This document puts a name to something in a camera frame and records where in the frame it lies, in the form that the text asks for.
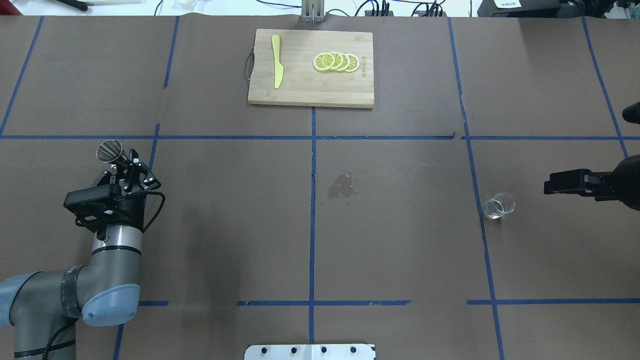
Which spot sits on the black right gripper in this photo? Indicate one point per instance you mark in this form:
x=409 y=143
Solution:
x=626 y=179

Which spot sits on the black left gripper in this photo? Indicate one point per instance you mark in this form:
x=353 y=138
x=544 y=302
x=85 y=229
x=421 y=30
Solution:
x=132 y=206

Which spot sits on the steel jigger measuring cup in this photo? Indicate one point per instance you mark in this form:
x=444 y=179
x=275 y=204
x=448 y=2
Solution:
x=112 y=152

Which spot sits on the clear glass cup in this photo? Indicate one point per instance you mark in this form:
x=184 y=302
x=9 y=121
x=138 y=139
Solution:
x=499 y=205

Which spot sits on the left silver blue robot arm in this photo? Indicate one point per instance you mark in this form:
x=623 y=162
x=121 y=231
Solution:
x=44 y=307

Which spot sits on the yellow plastic knife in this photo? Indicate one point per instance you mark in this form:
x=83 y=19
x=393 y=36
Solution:
x=279 y=70

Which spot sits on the bamboo cutting board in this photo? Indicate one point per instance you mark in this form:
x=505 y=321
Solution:
x=303 y=85

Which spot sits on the lemon slice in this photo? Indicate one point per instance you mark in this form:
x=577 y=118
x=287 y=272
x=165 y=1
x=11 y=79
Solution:
x=345 y=63
x=323 y=61
x=338 y=60

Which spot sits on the black computer box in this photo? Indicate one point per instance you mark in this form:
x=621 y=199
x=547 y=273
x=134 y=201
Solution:
x=527 y=9

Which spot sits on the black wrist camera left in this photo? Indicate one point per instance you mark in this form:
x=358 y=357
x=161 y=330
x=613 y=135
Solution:
x=93 y=202

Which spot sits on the black handled tool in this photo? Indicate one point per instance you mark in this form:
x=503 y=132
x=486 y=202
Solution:
x=75 y=4

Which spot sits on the aluminium frame post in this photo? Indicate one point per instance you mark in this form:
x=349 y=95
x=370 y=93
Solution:
x=313 y=11

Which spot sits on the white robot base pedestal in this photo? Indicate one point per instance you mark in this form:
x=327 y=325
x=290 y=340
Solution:
x=331 y=351

